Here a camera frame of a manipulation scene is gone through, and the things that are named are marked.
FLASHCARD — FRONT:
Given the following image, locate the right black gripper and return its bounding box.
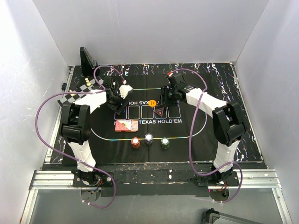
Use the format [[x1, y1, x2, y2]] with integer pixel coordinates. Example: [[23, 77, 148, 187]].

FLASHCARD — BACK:
[[157, 85, 178, 107]]

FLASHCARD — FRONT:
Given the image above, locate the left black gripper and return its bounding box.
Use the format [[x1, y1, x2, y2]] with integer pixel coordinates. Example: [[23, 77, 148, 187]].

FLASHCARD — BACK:
[[107, 89, 130, 115]]

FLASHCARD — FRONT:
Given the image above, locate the triangular dealer button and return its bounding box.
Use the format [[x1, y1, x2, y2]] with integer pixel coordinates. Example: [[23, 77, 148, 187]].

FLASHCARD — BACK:
[[154, 107, 164, 118]]

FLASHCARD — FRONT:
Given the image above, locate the yellow big blind button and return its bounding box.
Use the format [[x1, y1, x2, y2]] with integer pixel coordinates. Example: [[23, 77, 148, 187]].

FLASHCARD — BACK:
[[148, 100, 157, 107]]

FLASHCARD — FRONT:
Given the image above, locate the red poker chip stack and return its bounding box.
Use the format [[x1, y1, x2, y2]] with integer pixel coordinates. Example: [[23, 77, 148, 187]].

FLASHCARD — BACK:
[[131, 137, 140, 149]]

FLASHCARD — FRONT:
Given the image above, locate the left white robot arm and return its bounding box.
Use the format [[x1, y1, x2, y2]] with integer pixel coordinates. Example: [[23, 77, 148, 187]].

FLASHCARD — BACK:
[[59, 77, 133, 187]]

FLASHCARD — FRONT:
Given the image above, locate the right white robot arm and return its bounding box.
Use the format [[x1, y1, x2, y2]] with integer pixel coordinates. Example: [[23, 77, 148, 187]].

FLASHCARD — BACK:
[[160, 71, 247, 186]]

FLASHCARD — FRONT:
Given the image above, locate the red playing card deck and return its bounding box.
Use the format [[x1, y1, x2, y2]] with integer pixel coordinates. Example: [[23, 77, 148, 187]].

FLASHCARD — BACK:
[[114, 120, 139, 132]]

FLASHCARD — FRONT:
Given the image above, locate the black poker felt mat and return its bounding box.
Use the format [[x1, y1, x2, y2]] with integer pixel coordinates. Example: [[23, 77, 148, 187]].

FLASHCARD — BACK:
[[89, 75, 217, 164]]

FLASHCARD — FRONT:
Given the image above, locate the green poker chip stack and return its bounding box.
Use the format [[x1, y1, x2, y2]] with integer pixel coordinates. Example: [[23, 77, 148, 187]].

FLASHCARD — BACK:
[[161, 137, 170, 149]]

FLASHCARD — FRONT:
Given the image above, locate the gold chess piece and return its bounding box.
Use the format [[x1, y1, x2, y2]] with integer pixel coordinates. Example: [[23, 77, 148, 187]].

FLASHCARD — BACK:
[[85, 78, 91, 86]]

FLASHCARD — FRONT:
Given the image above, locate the black white chessboard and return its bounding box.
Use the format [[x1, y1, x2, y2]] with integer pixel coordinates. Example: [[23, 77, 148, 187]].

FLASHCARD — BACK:
[[57, 76, 106, 105]]

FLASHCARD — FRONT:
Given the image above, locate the black card shoe stand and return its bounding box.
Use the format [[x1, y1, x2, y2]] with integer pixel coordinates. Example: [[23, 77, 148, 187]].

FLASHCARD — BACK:
[[79, 47, 99, 77]]

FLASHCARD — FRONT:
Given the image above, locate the black case corner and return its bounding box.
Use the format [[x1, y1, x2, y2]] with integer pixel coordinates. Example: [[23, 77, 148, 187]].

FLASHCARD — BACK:
[[201, 208, 257, 224]]

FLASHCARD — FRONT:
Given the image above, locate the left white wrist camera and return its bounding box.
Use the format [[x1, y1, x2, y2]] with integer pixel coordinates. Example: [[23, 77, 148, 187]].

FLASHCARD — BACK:
[[118, 85, 133, 99]]

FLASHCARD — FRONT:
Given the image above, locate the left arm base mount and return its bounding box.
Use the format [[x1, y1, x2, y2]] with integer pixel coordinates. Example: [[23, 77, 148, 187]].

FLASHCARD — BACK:
[[71, 169, 114, 203]]

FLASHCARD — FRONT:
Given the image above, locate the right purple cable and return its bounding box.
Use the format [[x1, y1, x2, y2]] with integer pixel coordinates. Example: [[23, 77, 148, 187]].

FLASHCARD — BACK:
[[171, 68, 243, 206]]

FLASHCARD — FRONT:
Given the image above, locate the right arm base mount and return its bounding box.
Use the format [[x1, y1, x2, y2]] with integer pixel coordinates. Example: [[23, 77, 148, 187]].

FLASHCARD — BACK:
[[188, 171, 239, 202]]

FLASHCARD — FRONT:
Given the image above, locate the aluminium front rail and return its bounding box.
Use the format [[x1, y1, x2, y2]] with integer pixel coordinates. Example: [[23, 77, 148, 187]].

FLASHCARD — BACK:
[[20, 169, 292, 224]]

